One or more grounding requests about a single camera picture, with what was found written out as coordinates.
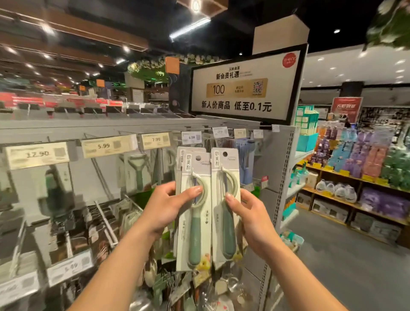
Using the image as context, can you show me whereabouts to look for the person's left forearm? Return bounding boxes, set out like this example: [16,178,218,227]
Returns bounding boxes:
[67,224,162,311]

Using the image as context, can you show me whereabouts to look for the red standing sign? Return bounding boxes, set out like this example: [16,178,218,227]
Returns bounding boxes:
[331,96,364,124]

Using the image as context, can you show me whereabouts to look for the white promo sign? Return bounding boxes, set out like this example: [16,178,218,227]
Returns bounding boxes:
[190,44,309,126]

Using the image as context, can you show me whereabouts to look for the orange aisle number sign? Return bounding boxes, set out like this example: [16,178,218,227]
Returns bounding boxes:
[164,56,182,76]

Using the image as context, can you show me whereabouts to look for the kitchen tools display rack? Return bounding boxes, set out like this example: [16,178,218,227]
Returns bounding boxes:
[0,112,302,311]

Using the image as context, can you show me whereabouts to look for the person's left hand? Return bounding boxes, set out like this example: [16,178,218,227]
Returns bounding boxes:
[137,181,205,239]

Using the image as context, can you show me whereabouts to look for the blue card packets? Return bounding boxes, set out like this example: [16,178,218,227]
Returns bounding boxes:
[234,138,257,188]

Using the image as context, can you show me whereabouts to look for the black chalkboard pillar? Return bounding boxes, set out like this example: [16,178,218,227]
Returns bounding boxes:
[169,64,194,114]

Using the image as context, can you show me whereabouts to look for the green handled peeler packet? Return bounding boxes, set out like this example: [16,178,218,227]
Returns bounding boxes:
[211,148,243,265]
[174,147,213,272]

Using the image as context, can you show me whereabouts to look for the person's right hand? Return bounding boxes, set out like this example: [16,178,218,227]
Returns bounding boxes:
[225,188,283,260]

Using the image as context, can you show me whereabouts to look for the rows of hanging utensil packets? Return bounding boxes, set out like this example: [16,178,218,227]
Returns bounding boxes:
[0,138,257,311]

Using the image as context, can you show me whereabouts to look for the person's right forearm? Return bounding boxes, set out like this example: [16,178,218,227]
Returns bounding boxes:
[259,242,350,311]

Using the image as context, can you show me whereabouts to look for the wooden display stand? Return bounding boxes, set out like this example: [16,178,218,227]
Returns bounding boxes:
[293,106,410,249]

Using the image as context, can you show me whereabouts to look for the green foliage ceiling decor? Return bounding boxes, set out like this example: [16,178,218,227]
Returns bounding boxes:
[127,54,225,82]

